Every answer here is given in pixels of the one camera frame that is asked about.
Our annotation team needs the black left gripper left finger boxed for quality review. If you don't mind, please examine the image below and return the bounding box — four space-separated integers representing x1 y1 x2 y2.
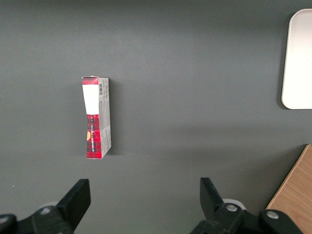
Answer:
0 178 92 234

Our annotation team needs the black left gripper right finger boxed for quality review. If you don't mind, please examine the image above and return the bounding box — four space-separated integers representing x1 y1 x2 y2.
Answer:
190 177 301 234

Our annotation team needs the beige rectangular tray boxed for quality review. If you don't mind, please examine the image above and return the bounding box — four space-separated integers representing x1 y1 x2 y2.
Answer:
280 8 312 110

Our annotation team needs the wooden drawer cabinet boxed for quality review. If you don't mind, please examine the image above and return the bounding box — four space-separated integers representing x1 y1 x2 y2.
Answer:
265 144 312 234

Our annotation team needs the red plaid carton box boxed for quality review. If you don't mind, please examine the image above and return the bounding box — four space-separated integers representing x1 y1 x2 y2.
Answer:
81 76 113 160

